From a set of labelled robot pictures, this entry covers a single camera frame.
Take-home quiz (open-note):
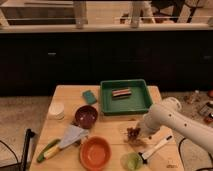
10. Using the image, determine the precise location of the yellow corn cob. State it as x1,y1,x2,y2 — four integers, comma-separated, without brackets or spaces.
44,145,61,159

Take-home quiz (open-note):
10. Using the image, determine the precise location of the green cucumber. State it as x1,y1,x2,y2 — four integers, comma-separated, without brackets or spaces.
36,138,61,163

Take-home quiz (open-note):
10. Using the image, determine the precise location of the dark red bowl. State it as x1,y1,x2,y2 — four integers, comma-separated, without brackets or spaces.
75,105,98,129

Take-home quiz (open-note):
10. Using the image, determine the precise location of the grey blue cloth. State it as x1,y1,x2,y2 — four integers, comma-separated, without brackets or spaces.
58,125,89,149

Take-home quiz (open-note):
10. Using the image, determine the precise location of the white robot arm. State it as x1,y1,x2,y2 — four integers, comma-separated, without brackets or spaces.
137,97,213,154

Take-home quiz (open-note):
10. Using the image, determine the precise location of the dark red grape bunch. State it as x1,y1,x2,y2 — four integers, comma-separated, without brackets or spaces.
127,127,140,141

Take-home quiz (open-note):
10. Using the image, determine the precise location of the striped block in tray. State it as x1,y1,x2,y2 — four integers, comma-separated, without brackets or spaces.
112,88,131,99

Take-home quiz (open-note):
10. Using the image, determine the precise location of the white handled brush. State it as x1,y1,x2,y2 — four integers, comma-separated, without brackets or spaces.
139,135,172,164

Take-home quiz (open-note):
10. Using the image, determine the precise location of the green plastic tray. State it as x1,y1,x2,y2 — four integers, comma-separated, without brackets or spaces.
100,79,153,116

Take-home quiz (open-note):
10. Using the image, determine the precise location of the orange bowl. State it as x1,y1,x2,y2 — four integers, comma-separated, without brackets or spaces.
79,136,111,171

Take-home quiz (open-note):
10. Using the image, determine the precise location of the teal sponge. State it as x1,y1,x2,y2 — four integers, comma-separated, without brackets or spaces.
83,90,97,105

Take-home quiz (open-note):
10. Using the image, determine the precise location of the black stand left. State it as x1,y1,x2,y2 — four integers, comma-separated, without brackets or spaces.
0,129,35,171

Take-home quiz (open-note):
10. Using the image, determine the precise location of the black cable right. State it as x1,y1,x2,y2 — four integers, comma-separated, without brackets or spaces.
177,137,213,171

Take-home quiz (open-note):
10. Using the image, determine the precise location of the green round lid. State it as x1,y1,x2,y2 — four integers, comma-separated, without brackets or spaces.
120,152,143,171

